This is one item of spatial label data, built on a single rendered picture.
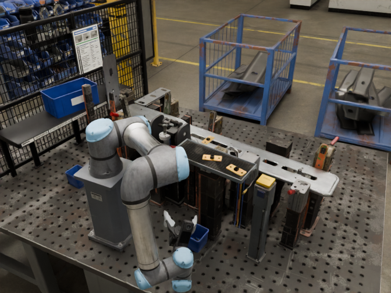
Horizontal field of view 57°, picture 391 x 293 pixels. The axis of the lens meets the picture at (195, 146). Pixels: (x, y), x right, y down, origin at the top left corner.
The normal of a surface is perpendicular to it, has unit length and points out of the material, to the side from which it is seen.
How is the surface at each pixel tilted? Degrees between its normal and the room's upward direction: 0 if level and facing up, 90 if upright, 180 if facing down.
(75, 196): 0
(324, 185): 0
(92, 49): 90
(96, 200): 90
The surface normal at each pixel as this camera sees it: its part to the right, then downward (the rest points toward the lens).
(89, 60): 0.83, 0.31
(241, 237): 0.00, -0.83
